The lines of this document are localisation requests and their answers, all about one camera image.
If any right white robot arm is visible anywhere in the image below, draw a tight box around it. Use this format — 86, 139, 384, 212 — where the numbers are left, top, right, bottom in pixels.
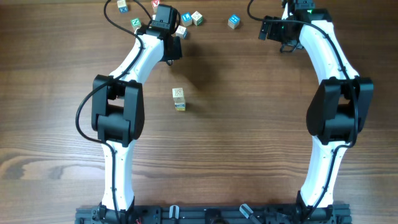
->
259, 1, 374, 221

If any block with blue X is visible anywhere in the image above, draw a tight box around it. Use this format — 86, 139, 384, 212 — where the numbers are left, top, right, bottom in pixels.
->
117, 0, 129, 13

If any black camera cable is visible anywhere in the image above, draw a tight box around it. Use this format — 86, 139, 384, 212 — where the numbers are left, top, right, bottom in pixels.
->
75, 0, 156, 224
247, 0, 360, 218

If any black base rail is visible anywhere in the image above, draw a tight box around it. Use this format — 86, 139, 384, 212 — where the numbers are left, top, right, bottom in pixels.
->
75, 203, 353, 224

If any white block green side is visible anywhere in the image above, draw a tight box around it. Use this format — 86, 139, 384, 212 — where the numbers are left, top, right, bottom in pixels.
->
192, 11, 203, 26

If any blue L block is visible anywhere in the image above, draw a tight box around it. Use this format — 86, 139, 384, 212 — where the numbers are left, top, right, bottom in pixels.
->
181, 12, 193, 27

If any blue top block right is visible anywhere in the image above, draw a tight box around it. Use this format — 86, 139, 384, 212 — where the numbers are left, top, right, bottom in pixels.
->
228, 14, 240, 29

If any white block blue base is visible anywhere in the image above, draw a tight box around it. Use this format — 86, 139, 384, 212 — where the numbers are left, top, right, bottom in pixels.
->
175, 103, 186, 108

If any white block blue side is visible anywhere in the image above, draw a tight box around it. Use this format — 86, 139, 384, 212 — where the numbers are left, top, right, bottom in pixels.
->
175, 26, 187, 39

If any left black camera cable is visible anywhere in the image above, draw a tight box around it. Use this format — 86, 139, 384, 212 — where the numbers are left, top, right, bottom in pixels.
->
75, 0, 156, 224

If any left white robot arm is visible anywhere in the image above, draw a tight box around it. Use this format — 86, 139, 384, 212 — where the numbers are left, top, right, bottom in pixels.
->
91, 4, 182, 223

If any right black camera cable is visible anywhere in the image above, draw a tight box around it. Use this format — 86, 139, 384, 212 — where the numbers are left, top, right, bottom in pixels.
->
247, 0, 360, 218

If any green Z block left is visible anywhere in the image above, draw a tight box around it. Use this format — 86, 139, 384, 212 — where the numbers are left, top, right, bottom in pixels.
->
131, 17, 142, 31

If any white patterned block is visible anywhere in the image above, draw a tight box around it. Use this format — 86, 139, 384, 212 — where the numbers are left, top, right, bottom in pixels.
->
172, 88, 185, 101

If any block with red V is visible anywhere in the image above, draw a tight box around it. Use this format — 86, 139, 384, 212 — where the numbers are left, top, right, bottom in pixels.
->
151, 0, 160, 14

